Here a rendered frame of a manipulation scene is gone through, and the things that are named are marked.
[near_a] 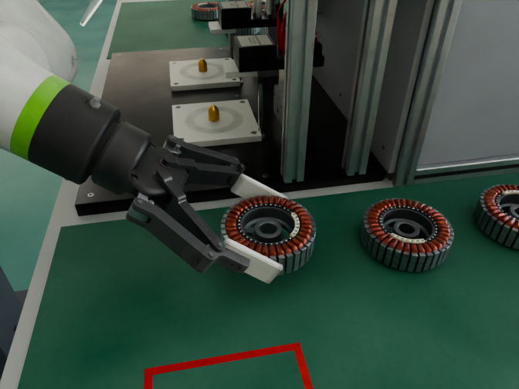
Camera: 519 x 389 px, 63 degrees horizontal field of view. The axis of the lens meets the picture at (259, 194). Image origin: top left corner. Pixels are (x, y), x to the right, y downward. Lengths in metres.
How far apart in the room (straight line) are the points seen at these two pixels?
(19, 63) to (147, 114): 0.42
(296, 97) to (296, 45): 0.07
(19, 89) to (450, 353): 0.50
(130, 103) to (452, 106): 0.60
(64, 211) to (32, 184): 1.52
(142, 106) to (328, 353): 0.61
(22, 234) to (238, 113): 1.30
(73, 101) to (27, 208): 1.62
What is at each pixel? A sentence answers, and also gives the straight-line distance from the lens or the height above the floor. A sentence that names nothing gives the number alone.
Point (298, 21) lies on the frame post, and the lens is 0.54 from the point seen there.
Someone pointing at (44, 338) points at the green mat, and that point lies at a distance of 0.53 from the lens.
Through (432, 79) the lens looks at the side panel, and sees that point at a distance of 0.63.
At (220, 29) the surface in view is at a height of 0.88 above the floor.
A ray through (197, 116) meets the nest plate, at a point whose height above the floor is 0.78.
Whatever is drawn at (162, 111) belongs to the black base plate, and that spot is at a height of 0.77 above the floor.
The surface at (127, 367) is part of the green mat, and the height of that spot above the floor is 0.75.
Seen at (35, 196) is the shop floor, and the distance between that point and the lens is 2.12.
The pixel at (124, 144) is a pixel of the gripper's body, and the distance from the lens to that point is 0.45.
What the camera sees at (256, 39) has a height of 0.92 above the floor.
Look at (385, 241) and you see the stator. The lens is 0.54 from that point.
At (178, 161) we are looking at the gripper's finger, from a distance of 0.49.
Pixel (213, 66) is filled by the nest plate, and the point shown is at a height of 0.78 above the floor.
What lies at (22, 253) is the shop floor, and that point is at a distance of 1.84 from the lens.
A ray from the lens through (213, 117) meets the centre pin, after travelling 0.78.
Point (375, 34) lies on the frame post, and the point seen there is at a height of 0.98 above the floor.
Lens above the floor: 1.15
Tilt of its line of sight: 37 degrees down
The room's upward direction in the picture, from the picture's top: straight up
